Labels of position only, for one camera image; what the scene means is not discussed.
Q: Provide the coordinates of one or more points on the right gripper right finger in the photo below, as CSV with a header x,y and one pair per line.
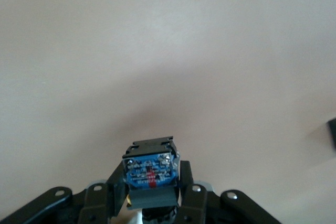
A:
x,y
199,205

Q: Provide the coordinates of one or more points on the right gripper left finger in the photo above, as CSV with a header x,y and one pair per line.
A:
x,y
99,203

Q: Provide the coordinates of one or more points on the green push button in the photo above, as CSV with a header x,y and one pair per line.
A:
x,y
149,171

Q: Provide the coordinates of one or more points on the small black contact block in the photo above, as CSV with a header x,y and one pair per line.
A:
x,y
333,134

